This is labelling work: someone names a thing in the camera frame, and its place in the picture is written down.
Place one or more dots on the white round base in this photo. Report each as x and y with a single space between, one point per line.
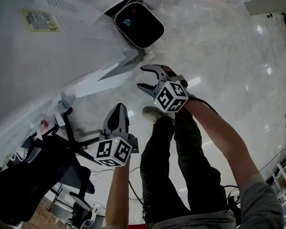
60 211

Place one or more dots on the white printed paper sheet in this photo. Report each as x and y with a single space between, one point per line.
64 6

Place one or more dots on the crumpled white tissue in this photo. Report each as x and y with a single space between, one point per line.
149 53

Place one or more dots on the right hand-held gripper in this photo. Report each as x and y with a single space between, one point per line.
171 96

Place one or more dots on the black office chair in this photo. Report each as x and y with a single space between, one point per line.
31 173

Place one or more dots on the person's right forearm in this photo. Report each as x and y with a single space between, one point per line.
219 137

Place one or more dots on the white metal rack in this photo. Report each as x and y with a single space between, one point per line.
284 182

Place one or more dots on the person's white shoe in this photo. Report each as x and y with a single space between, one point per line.
152 113

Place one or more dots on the person's dark trousers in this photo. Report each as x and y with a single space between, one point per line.
178 170

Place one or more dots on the white water dispenser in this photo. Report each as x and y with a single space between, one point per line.
26 61

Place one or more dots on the red dispenser tap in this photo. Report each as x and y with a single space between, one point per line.
44 124

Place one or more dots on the white bin with black bag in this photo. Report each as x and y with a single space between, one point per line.
139 25

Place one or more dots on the blue dispenser tap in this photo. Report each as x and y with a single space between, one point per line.
63 103

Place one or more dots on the person's grey shirt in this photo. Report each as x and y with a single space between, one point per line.
259 204

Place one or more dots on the person's left forearm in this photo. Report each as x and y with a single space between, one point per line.
118 194

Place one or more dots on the yellow warning sticker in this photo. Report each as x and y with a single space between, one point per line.
40 20

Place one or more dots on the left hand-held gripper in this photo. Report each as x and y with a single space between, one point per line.
113 151

